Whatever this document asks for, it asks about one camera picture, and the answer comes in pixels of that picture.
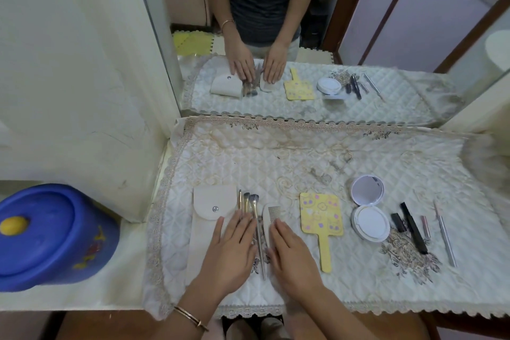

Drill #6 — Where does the gold bangle bracelet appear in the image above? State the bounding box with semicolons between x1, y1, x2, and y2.
174;305;209;332

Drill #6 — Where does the person's left forearm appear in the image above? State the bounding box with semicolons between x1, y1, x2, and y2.
153;291;226;340

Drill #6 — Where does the white quilted lace-edged cloth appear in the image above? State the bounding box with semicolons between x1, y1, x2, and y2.
142;114;510;321

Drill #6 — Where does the person's right hand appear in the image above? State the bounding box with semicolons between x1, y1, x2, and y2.
268;219;325;305

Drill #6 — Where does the silver eyebrow pencil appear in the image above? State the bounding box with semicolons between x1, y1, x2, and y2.
433;200;458;268

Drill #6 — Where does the blue plastic lidded bucket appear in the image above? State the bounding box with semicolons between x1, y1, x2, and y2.
0;183;121;293

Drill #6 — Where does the white round compact case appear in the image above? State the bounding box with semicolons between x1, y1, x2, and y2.
350;175;391;243

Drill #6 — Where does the yellow flowered hand mirror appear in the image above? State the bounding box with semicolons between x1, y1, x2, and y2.
299;192;344;274

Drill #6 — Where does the person's left hand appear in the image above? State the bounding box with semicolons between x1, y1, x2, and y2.
187;211;260;312

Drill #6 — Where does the large wall mirror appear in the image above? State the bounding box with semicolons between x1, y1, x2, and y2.
129;0;510;129

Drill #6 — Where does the white comb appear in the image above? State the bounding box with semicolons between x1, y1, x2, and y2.
262;204;282;249

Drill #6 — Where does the long black mascara tube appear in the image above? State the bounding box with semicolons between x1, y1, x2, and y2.
400;202;428;255

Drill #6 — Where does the beige snap brush pouch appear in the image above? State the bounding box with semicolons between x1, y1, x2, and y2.
186;185;238;285

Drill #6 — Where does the person's right forearm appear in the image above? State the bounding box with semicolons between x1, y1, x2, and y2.
293;286;380;340

